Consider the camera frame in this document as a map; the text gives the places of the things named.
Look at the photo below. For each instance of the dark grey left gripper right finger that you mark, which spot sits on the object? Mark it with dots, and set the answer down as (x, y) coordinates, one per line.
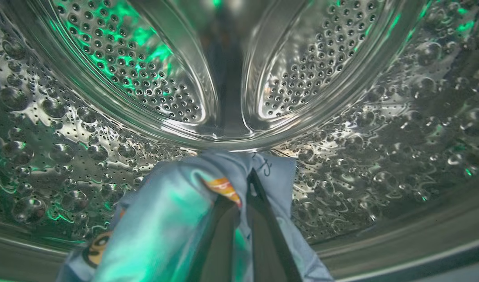
(267, 243)

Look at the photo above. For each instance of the blue bear-print pajama shirt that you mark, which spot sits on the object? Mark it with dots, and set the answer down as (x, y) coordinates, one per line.
(165, 219)

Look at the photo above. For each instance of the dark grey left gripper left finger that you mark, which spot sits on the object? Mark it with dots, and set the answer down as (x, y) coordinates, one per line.
(220, 243)

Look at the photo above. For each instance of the stainless steel washing machine drum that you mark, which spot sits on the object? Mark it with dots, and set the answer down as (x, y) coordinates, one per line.
(106, 137)

